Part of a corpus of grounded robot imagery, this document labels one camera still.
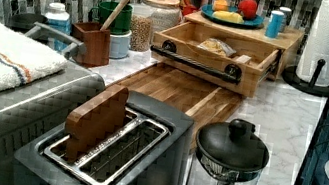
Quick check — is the wooden drawer with black handle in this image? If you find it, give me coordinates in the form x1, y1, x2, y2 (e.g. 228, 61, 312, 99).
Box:
151, 22, 281, 97

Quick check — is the small wooden block in drawer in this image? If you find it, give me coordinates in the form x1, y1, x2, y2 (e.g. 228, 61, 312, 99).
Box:
235, 55, 251, 64

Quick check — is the wooden drawer cabinet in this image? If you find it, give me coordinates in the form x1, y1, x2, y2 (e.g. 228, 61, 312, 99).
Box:
185, 11, 304, 81

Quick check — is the wooden cutting board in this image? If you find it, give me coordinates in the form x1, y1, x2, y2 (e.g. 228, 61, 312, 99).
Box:
113, 63, 245, 150

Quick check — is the plastic bag of snacks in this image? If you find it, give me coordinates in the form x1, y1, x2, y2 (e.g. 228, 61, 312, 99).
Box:
198, 38, 235, 57

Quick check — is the wooden toast slice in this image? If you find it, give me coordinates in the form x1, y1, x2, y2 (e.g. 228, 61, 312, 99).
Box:
64, 85, 129, 162

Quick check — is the glass jar with grains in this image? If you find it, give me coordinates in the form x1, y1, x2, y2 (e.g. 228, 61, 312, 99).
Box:
130, 4, 153, 52

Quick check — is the grey toaster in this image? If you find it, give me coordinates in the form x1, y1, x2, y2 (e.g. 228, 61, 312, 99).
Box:
13, 90, 194, 185

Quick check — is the green mug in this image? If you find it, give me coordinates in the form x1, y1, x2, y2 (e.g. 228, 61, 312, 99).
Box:
86, 0, 135, 38

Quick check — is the jar with wooden lid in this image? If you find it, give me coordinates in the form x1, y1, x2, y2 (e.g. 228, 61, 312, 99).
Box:
143, 0, 181, 34

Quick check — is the brown wooden utensil holder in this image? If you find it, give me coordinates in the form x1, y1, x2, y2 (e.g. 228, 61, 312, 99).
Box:
71, 22, 111, 68

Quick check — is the teal plate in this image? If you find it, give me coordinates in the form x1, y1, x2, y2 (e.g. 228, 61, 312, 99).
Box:
201, 4, 264, 29

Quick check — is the glass french press black lid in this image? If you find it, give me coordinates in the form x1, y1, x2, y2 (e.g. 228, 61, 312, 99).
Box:
187, 119, 270, 185

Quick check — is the plush yellow banana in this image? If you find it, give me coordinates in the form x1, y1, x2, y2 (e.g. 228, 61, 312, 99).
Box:
212, 10, 244, 24

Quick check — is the plush orange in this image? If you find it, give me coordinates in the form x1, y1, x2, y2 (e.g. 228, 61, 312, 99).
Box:
212, 0, 229, 12

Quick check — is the wooden spoon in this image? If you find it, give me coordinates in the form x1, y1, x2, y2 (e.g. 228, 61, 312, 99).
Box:
100, 0, 130, 31

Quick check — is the plush red apple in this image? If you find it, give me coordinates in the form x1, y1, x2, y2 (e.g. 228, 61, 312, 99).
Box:
237, 0, 258, 20

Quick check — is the black paper towel holder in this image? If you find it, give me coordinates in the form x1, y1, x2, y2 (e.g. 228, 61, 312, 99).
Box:
282, 59, 329, 98

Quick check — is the white blue-labelled bottle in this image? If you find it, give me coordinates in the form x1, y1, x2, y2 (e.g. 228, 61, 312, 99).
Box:
38, 0, 77, 54

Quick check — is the blue shaker can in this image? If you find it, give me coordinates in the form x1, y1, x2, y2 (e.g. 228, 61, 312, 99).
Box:
264, 10, 285, 39

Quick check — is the grey shaker can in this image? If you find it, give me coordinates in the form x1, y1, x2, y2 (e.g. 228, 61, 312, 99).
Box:
279, 7, 292, 33

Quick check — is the black bowl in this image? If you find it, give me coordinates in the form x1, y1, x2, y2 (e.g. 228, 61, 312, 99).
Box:
7, 13, 48, 34

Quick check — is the silver toaster oven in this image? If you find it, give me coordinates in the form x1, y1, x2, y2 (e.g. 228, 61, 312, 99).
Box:
0, 23, 105, 185

